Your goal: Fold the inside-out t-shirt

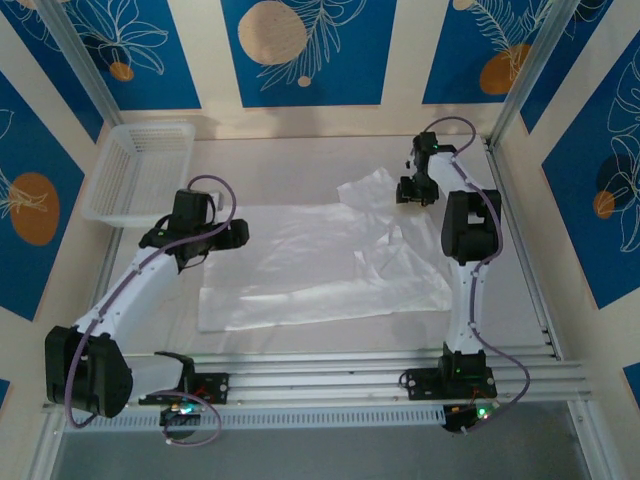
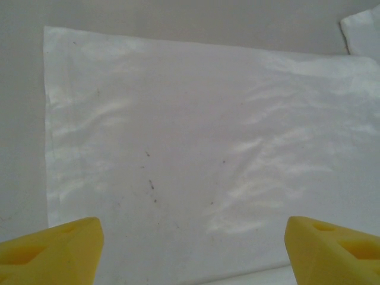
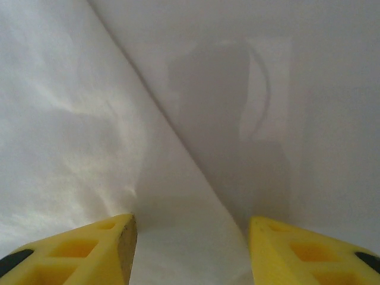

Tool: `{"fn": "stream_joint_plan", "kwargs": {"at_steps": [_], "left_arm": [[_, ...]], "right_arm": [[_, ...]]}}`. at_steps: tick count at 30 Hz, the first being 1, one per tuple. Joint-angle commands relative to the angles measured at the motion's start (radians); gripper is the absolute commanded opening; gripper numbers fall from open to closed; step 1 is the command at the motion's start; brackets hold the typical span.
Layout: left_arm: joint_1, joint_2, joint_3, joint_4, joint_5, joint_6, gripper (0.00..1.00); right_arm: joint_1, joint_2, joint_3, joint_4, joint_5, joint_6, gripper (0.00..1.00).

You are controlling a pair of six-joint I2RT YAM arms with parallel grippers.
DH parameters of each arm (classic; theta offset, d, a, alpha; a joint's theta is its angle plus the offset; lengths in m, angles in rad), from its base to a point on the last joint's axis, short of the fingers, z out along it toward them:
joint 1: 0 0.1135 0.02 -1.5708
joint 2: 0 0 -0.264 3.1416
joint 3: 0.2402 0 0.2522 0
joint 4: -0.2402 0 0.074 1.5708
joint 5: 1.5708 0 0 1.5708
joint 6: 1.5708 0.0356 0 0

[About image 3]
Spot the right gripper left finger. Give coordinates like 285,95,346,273
0,213,138,285

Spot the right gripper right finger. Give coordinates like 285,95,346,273
248,216,380,285

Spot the white t-shirt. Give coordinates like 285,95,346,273
0,0,250,285

